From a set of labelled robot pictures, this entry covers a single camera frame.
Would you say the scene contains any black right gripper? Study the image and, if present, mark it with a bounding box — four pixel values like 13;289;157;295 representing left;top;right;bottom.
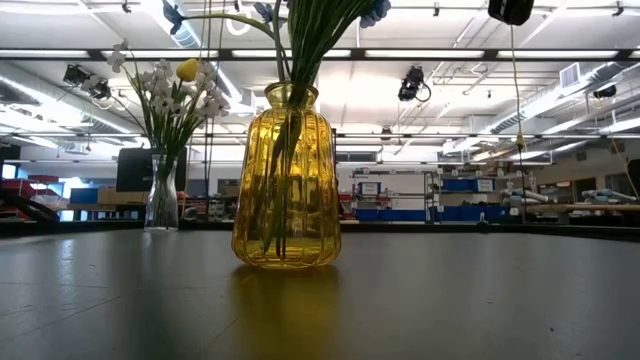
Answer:
486;0;536;27

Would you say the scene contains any blue artificial flower bunch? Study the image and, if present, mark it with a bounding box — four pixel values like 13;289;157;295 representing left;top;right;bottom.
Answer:
160;0;392;259

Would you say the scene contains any yellow artificial tulip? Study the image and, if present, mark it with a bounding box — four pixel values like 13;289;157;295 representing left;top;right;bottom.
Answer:
175;57;201;83

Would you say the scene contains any white artificial flower bunch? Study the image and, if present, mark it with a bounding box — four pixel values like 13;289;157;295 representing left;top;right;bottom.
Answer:
105;38;232;229

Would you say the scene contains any yellow ribbed glass vase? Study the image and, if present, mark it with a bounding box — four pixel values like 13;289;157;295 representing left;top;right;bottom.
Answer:
231;81;343;270

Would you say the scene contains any clear glass vase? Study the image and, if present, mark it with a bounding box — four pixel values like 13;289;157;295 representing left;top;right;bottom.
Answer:
144;152;180;232

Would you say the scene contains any white ceiling air vent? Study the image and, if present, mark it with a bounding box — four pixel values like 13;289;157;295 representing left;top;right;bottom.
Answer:
558;61;582;90

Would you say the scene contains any wooden top workbench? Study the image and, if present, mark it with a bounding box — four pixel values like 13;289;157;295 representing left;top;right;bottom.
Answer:
522;202;640;227

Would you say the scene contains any blue storage bin rack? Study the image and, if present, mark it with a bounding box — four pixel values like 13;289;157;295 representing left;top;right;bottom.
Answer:
353;177;507;224

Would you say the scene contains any black monitor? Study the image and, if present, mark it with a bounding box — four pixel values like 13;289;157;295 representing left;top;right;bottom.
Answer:
115;146;188;193

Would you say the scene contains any brown cardboard box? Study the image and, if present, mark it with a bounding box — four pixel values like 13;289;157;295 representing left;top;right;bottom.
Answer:
97;186;149;206

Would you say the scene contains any blue plastic storage box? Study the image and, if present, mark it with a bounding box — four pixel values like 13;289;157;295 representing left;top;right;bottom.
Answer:
68;187;100;206

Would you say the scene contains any red storage bins stack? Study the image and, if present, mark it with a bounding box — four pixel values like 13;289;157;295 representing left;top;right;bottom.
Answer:
0;173;62;222

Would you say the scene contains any black overhead frame bar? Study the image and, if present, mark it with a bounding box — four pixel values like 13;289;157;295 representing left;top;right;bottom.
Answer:
0;131;640;140
0;47;640;63

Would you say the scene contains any yellow hanging cord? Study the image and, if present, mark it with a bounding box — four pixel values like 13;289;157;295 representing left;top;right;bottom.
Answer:
507;23;527;225

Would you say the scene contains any black overhead camera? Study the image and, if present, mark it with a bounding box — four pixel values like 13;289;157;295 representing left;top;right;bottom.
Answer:
397;64;433;103
61;63;113;102

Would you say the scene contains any thin black frame pole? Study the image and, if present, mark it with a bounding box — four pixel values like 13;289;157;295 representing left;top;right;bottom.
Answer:
201;0;213;222

